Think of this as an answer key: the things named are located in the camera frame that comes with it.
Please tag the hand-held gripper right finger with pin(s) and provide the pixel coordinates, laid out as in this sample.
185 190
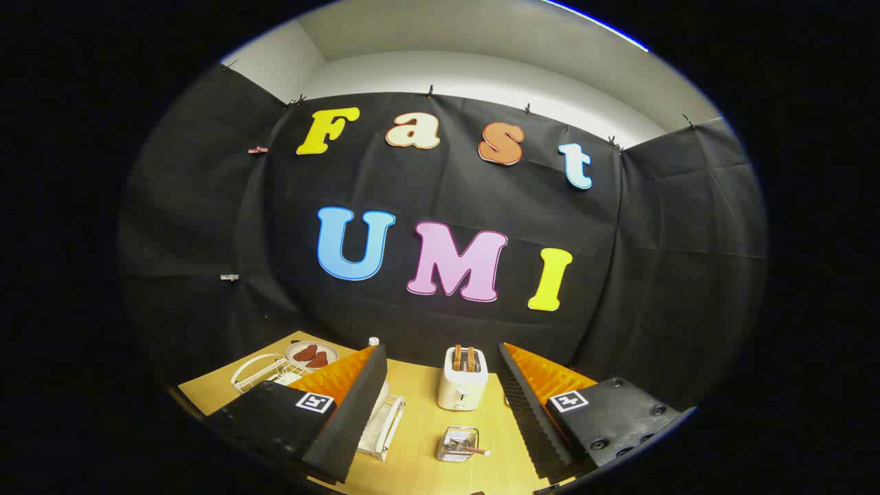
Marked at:
529 419

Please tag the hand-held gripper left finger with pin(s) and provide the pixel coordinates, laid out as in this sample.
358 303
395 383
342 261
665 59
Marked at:
350 419

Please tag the small plate with meat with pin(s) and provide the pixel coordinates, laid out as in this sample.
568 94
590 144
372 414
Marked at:
294 349

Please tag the red meat piece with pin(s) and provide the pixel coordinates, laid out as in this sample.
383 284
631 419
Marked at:
319 359
304 353

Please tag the white toaster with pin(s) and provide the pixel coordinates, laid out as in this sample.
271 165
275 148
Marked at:
460 388

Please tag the toast slice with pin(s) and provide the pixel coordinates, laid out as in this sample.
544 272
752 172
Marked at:
457 357
471 358

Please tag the black backdrop cloth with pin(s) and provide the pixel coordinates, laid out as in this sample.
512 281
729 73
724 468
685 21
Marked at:
440 192

